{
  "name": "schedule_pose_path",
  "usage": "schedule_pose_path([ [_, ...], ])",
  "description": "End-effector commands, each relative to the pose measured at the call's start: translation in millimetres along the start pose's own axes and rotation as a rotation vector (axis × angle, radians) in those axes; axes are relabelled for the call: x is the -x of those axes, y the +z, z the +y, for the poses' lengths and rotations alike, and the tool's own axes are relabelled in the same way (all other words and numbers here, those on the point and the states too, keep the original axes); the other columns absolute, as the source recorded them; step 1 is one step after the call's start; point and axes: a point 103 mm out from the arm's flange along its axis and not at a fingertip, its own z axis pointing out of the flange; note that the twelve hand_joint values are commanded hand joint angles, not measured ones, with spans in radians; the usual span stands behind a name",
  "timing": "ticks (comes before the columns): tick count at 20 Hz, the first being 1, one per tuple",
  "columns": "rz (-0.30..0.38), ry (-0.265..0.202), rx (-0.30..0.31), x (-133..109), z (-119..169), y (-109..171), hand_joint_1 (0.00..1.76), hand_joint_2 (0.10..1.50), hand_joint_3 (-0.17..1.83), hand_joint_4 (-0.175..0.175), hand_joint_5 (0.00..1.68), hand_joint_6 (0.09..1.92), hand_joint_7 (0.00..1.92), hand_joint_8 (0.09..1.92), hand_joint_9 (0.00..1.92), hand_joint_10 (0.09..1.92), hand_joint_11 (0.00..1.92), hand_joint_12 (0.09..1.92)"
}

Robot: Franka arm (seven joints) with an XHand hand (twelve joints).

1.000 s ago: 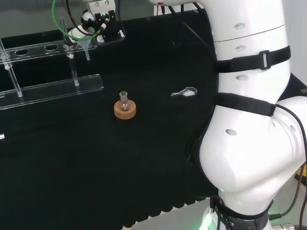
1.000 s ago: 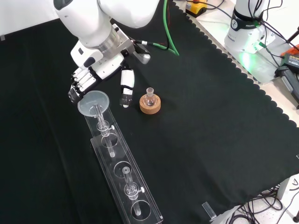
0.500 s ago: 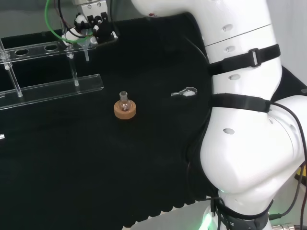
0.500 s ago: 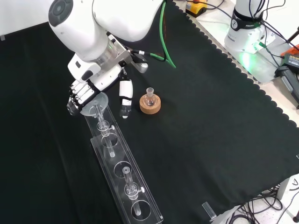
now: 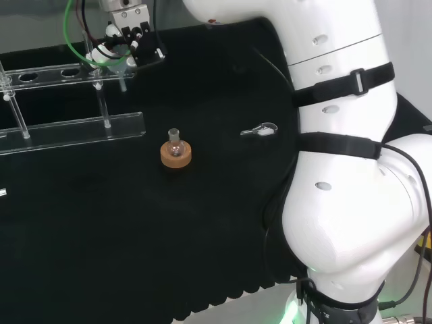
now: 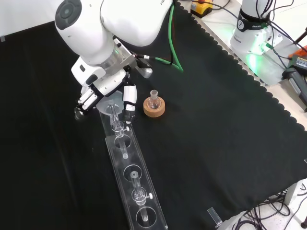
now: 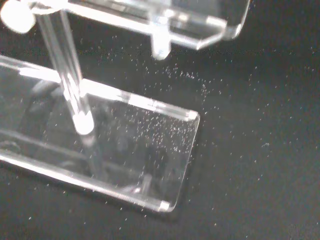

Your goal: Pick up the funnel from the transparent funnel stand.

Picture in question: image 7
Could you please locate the clear acrylic funnel stand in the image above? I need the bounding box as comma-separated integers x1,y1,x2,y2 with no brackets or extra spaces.
0,0,251,213

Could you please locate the black bench cloth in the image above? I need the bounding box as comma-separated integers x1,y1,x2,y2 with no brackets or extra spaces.
0,0,320,240

